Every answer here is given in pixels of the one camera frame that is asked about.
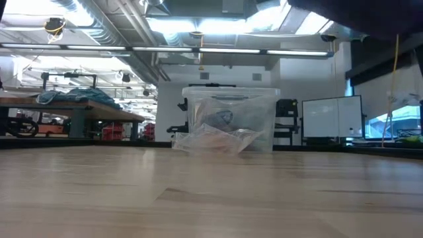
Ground wooden workbench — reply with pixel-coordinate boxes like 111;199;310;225
0;97;146;142

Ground yellow cable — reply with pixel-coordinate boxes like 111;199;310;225
380;34;401;149

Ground red storage boxes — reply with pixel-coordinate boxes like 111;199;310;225
100;122;126;142
142;122;156;142

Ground orange box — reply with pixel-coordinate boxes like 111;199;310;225
36;124;66;135

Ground dark blue roll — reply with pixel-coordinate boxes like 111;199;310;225
206;109;235;132

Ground long LED light bar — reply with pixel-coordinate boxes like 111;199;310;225
0;42;334;58

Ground black equipment stand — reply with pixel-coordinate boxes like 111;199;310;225
273;98;299;147
166;98;190;135

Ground green object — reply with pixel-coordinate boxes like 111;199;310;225
395;135;423;145

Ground black camera rig frame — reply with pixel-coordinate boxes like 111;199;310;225
41;71;99;91

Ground silver ventilation duct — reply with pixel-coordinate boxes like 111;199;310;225
49;0;161;85

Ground black ceiling cable reel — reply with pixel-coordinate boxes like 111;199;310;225
43;16;67;44

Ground clear plastic storage bin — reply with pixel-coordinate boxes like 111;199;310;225
181;82;282;155

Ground teal cloth pile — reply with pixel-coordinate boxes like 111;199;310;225
35;87;123;110

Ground white whiteboard panel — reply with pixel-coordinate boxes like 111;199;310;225
301;95;364;139

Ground clear plastic bag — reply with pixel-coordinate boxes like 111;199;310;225
171;122;265;157

